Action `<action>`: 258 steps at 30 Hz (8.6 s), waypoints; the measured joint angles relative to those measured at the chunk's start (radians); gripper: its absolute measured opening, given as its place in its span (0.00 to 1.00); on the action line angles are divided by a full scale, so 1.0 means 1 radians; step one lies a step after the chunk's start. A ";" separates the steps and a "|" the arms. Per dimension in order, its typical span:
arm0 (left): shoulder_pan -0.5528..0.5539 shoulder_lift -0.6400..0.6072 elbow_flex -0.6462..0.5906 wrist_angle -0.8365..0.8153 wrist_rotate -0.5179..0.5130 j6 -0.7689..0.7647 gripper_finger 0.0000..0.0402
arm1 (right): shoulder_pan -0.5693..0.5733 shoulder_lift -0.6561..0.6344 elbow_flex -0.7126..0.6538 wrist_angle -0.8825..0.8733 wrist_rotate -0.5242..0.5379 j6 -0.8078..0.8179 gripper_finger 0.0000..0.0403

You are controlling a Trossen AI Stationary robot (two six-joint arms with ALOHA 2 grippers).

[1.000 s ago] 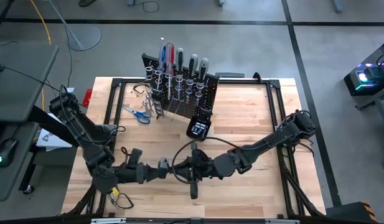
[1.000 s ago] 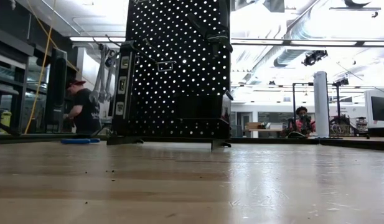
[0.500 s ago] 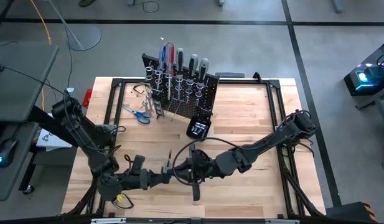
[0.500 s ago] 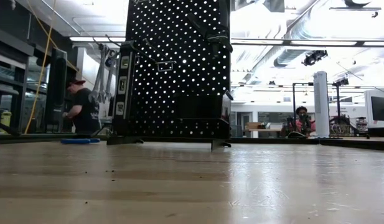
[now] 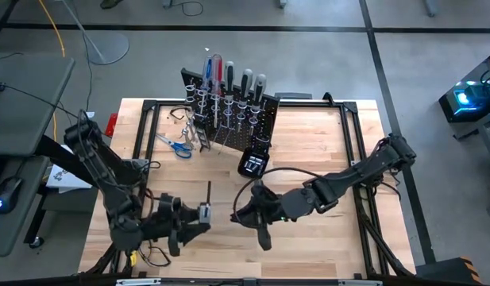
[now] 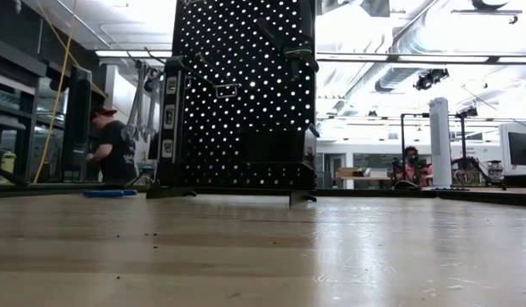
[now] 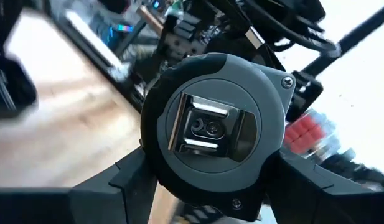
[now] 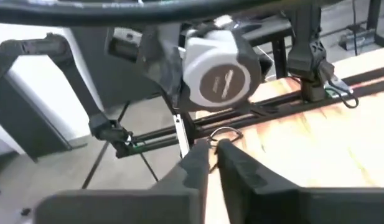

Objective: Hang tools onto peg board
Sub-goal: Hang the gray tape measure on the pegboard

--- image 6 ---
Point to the black perforated pegboard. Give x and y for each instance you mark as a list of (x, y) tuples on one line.
[(194, 25)]

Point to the chrome double-prong peg hook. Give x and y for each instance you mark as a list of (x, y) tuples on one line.
[(158, 59), (226, 85)]

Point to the chrome loop peg hook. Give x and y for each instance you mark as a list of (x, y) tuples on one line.
[(296, 52)]

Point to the black plastic parts bin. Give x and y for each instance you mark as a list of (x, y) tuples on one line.
[(271, 147)]

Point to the clear safety glasses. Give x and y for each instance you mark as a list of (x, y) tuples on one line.
[(145, 181)]

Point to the black bent pole stand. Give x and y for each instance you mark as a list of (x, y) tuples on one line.
[(402, 128)]

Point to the person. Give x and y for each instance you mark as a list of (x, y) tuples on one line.
[(113, 149), (412, 164)]

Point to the ceiling strip light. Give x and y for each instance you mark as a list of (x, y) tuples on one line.
[(130, 53), (416, 58)]

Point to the black ceiling fixture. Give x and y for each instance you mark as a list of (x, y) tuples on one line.
[(429, 78)]

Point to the black tall speaker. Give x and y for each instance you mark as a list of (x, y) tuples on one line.
[(77, 128)]

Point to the dark glass shelf cabinet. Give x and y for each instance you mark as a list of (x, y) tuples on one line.
[(15, 106)]

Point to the yellow-green container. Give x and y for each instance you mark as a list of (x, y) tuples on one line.
[(8, 164)]

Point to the black computer monitor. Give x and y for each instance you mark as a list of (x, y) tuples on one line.
[(522, 149)]

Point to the ribbed ventilation duct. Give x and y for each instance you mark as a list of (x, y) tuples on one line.
[(394, 79)]

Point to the black camera stand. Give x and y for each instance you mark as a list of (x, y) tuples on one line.
[(463, 140)]

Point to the black aluminium table frame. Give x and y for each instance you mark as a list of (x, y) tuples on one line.
[(53, 186)]

